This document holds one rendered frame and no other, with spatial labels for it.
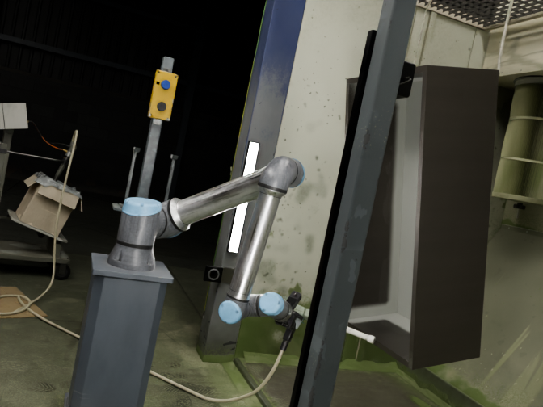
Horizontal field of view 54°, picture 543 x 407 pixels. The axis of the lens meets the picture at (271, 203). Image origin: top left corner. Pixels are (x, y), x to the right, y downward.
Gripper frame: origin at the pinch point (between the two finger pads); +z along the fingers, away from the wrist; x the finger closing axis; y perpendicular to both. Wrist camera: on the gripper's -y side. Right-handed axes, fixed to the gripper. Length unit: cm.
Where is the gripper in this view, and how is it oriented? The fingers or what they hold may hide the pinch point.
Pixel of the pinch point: (297, 316)
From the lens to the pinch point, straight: 248.0
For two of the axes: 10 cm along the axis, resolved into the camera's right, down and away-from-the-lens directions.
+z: 3.2, 4.0, 8.6
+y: -4.0, 8.8, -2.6
